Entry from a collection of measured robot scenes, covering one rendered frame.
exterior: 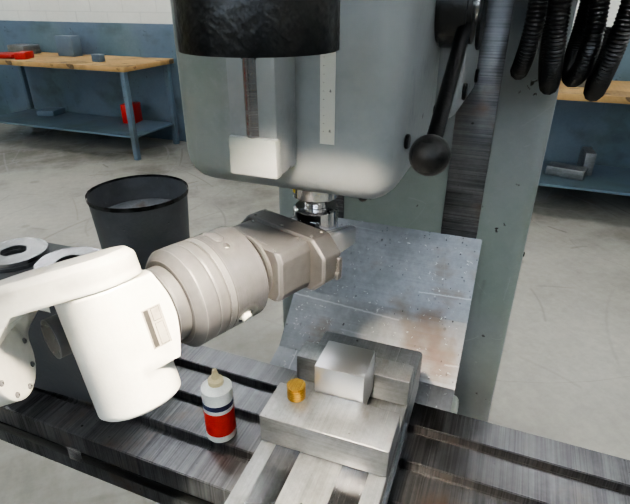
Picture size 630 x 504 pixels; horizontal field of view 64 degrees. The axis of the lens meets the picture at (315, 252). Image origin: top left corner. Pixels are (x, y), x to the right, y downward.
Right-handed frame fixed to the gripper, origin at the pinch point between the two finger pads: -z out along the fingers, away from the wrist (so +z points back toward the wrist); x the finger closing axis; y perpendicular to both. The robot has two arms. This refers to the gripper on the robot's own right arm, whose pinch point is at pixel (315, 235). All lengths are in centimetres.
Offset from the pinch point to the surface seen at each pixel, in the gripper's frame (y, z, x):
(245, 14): -22.0, 22.7, -16.5
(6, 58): 34, -161, 573
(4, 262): 10.4, 19.4, 40.5
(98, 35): 14, -247, 539
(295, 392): 17.6, 5.0, -1.6
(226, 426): 27.4, 8.0, 8.1
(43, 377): 27.6, 20.0, 35.7
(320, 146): -12.2, 7.2, -6.8
